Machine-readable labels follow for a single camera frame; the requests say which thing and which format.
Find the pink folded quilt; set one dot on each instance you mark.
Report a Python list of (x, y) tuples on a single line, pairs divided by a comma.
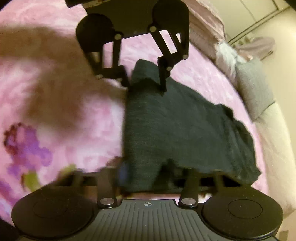
[(206, 27)]

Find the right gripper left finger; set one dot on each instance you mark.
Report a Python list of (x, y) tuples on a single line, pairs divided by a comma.
[(104, 187)]

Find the white wardrobe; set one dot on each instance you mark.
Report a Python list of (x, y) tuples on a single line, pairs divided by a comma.
[(246, 20)]

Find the black trousers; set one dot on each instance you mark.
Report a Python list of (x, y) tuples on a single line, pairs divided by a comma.
[(166, 132)]

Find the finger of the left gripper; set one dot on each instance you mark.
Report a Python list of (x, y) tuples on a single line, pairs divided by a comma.
[(116, 71), (168, 60)]

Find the grey pillow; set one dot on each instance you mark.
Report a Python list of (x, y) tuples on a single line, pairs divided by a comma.
[(253, 87)]

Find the pink rose bed blanket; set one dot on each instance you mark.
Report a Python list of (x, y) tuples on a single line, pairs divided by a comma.
[(55, 115)]

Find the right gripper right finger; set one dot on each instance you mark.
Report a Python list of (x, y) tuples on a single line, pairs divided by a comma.
[(196, 187)]

